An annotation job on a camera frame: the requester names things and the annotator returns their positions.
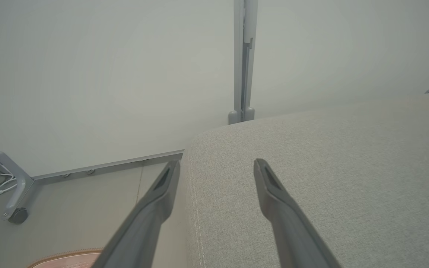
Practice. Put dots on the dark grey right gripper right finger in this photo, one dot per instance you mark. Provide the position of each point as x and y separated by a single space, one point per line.
287 227

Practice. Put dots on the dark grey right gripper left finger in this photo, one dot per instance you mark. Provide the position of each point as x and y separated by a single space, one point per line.
145 223

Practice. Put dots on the grey fabric sofa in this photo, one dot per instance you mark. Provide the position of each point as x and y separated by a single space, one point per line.
348 167

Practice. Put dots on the cream perforated laundry basket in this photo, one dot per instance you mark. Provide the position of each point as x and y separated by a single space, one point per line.
69 260

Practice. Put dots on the grey partition leg with caster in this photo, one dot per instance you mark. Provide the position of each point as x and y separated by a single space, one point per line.
20 186

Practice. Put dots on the wide white partition panel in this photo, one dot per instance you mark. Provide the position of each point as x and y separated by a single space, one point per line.
106 74

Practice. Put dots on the narrow white partition panel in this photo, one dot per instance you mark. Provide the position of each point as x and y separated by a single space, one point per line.
348 48

